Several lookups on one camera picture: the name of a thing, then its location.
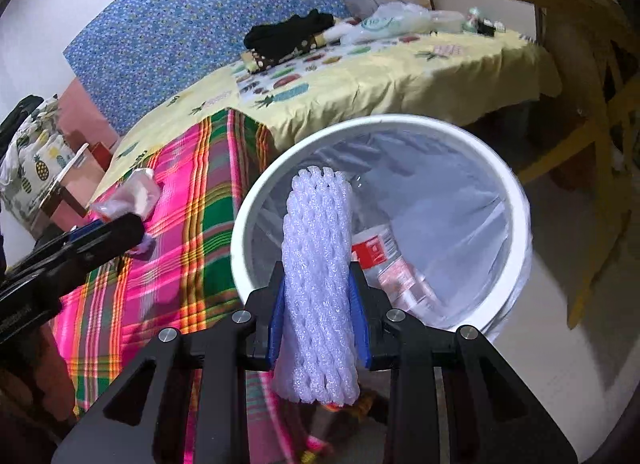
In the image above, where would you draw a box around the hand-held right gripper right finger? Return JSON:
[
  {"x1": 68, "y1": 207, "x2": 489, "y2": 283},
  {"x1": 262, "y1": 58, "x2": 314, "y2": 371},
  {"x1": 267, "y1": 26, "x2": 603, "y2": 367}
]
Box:
[{"x1": 347, "y1": 261, "x2": 581, "y2": 464}]

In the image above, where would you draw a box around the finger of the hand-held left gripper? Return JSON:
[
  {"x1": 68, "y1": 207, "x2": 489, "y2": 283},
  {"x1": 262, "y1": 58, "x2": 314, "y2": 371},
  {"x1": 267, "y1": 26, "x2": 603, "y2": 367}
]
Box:
[
  {"x1": 37, "y1": 223, "x2": 108, "y2": 257},
  {"x1": 10, "y1": 214, "x2": 147, "y2": 295}
]

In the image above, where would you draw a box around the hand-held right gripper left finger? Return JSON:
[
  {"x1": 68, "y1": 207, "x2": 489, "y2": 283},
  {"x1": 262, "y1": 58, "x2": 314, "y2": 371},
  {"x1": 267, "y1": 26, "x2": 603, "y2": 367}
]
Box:
[{"x1": 50, "y1": 261, "x2": 288, "y2": 464}]

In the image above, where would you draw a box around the white plastic wrapper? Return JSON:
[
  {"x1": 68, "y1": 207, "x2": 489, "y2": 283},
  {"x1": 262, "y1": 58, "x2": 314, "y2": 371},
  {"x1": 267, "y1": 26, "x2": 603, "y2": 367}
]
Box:
[{"x1": 89, "y1": 168, "x2": 161, "y2": 261}]

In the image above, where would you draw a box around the white foam fruit net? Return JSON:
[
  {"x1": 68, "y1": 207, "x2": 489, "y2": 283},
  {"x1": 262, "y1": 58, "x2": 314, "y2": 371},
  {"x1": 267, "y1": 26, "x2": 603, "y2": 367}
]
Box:
[{"x1": 270, "y1": 166, "x2": 361, "y2": 407}]

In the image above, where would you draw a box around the clear plastic bottle red label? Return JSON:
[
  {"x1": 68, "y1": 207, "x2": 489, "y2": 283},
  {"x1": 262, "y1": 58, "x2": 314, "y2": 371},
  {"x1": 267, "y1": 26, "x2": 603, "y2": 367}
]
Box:
[{"x1": 350, "y1": 224, "x2": 451, "y2": 325}]

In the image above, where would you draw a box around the white trash bin with liner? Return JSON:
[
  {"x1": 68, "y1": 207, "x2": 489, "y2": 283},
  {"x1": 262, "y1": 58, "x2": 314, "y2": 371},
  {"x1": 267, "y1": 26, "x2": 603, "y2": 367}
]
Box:
[{"x1": 230, "y1": 114, "x2": 533, "y2": 345}]

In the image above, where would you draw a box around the pink plastic bin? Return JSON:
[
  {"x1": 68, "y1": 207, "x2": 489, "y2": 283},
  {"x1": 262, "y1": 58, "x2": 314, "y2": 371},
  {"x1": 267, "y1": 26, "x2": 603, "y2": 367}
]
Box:
[{"x1": 37, "y1": 141, "x2": 121, "y2": 235}]

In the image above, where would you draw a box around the pink green plaid tablecloth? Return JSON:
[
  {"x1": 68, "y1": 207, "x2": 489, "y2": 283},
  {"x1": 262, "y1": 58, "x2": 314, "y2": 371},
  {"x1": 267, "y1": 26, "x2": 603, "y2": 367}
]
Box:
[{"x1": 50, "y1": 108, "x2": 381, "y2": 464}]

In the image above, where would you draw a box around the pineapple print quilt pile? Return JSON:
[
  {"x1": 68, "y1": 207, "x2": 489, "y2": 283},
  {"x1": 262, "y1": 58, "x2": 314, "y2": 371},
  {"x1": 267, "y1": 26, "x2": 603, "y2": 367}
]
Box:
[{"x1": 0, "y1": 96, "x2": 76, "y2": 225}]

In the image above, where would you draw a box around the black cloth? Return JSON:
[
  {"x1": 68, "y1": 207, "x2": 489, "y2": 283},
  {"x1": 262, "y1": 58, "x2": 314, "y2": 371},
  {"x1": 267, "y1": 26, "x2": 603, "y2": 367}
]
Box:
[{"x1": 0, "y1": 96, "x2": 46, "y2": 145}]

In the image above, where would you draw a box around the brown polka-dot cloth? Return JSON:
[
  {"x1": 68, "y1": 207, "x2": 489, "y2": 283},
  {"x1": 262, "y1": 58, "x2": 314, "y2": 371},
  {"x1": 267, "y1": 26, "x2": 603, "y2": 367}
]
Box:
[{"x1": 240, "y1": 31, "x2": 326, "y2": 72}]

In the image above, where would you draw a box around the blue floral headboard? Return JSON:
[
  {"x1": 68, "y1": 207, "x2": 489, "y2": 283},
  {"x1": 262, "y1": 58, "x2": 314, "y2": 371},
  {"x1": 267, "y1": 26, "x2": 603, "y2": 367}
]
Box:
[{"x1": 62, "y1": 0, "x2": 351, "y2": 137}]

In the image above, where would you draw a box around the yellow pineapple print bedsheet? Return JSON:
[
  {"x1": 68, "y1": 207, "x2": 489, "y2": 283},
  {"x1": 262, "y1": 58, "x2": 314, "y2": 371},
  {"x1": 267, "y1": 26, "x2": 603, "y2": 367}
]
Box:
[{"x1": 90, "y1": 28, "x2": 563, "y2": 205}]

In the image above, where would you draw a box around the black clothing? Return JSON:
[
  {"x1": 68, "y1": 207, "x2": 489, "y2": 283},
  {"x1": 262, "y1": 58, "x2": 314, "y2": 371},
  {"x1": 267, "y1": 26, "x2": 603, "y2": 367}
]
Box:
[{"x1": 244, "y1": 10, "x2": 336, "y2": 64}]

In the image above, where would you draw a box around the white plastic bag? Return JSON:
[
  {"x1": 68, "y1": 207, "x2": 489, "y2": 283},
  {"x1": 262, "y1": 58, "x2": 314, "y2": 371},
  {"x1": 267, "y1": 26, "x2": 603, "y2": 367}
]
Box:
[{"x1": 325, "y1": 1, "x2": 466, "y2": 44}]

